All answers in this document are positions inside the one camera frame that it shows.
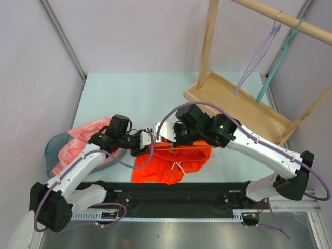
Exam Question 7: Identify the orange shorts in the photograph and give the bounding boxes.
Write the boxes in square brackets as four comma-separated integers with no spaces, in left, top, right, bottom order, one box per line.
[131,149,212,185]

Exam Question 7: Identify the wooden clothes rack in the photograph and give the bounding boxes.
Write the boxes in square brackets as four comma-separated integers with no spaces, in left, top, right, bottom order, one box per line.
[184,1,331,146]

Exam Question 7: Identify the pink garment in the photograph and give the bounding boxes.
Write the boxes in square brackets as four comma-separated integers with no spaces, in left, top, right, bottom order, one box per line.
[50,117,111,176]

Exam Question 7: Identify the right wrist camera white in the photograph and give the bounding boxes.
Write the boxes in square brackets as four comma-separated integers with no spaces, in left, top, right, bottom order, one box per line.
[153,121,176,143]

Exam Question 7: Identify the teal plastic basket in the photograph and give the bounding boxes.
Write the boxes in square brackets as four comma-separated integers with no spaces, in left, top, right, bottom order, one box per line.
[44,131,127,179]

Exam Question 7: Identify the teal plastic hanger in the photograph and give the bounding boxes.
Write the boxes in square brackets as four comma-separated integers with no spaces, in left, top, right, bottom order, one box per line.
[256,18,305,103]

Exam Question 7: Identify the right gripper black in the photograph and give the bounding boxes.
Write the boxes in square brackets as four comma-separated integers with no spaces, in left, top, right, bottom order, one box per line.
[167,123,202,147]

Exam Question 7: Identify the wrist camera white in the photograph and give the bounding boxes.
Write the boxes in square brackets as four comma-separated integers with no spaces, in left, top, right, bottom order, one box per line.
[140,127,155,148]
[153,121,176,143]

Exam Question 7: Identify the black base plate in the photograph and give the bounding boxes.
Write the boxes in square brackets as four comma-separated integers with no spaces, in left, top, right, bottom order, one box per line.
[103,182,268,219]

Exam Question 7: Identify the orange plastic hanger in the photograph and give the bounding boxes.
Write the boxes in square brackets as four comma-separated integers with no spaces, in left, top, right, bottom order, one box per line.
[154,142,214,151]

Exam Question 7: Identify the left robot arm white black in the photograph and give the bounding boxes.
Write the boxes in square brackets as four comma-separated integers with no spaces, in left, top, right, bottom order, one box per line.
[29,115,155,232]

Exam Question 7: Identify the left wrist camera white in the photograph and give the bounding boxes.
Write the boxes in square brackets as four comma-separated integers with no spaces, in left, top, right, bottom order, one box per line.
[140,127,155,148]

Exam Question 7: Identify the white slotted cable duct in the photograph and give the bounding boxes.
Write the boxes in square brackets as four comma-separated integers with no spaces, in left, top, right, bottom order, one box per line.
[71,211,246,223]

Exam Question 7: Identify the aluminium frame rail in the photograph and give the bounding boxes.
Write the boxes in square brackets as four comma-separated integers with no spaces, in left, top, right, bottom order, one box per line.
[270,196,321,212]

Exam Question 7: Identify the purple plastic hanger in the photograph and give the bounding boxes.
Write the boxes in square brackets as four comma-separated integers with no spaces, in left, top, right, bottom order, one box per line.
[234,24,281,95]

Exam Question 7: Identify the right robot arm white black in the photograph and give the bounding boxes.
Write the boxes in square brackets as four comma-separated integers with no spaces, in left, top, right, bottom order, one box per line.
[175,103,314,208]

